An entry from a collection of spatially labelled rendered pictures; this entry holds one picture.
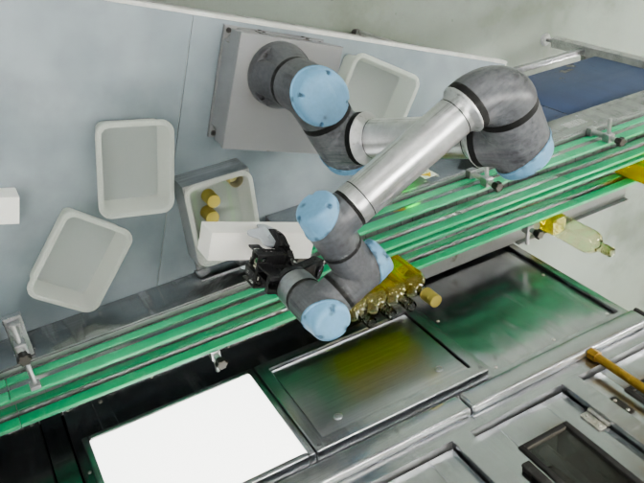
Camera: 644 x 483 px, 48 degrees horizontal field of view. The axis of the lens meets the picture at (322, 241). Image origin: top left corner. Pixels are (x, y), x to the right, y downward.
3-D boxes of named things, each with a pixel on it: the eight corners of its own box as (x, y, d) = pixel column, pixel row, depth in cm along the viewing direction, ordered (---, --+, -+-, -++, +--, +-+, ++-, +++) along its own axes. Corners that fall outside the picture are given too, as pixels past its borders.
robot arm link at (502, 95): (534, 41, 119) (310, 234, 113) (551, 92, 126) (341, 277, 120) (487, 28, 128) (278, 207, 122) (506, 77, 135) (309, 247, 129)
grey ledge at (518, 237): (370, 280, 216) (391, 297, 207) (368, 255, 211) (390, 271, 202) (602, 189, 251) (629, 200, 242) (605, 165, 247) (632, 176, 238)
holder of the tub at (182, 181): (193, 272, 189) (202, 285, 183) (172, 176, 175) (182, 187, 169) (252, 251, 195) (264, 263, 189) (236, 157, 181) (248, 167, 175)
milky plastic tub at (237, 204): (188, 256, 186) (200, 270, 179) (171, 176, 175) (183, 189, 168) (250, 235, 192) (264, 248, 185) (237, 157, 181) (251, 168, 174)
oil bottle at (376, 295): (330, 281, 196) (372, 319, 179) (328, 263, 193) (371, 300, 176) (348, 274, 198) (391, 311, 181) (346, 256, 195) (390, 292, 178)
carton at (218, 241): (201, 221, 149) (212, 233, 144) (303, 221, 161) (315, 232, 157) (197, 248, 151) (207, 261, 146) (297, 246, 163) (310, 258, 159)
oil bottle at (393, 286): (348, 273, 198) (391, 310, 181) (347, 256, 195) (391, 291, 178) (365, 267, 200) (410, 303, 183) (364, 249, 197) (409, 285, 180)
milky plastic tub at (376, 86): (379, 130, 201) (397, 140, 194) (314, 108, 188) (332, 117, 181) (404, 71, 197) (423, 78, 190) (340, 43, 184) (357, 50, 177)
